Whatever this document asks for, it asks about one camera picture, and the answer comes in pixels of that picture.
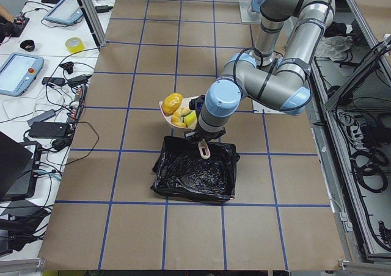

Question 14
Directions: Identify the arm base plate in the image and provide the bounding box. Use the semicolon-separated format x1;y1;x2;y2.
239;0;262;24

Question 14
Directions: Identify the beige plastic dustpan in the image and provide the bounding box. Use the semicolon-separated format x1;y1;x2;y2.
159;93;211;159

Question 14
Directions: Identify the yellow tape roll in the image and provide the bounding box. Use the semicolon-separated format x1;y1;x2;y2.
65;37;85;54

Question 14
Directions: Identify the yellow lemon toy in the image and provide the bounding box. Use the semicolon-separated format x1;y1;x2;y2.
161;92;183;116

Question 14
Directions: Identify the yellow green sponge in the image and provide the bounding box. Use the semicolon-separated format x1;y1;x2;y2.
183;111;197;128

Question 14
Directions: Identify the black power adapter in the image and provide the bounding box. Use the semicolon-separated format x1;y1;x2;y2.
29;122;70;139

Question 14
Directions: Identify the aluminium frame post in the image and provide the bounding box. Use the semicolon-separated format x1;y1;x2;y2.
77;0;106;49

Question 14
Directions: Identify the black lined trash bin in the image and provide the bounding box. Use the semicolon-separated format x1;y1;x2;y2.
151;136;240;202

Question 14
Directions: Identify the far blue teach pendant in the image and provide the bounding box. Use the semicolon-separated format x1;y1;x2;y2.
43;0;83;26

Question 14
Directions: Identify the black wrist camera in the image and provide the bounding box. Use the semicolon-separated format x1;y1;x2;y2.
189;95;205;111

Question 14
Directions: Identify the croissant bread toy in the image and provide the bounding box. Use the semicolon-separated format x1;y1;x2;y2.
171;107;191;128

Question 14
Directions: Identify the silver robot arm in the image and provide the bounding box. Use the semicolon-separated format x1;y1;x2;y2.
185;0;335;142

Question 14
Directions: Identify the blue teach pendant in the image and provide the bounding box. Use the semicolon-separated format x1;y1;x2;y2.
1;53;44;96
43;0;83;26

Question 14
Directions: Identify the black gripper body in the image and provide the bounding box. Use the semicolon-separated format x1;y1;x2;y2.
184;127;226;143

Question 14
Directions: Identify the near blue teach pendant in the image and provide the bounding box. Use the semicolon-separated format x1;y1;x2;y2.
1;53;44;96

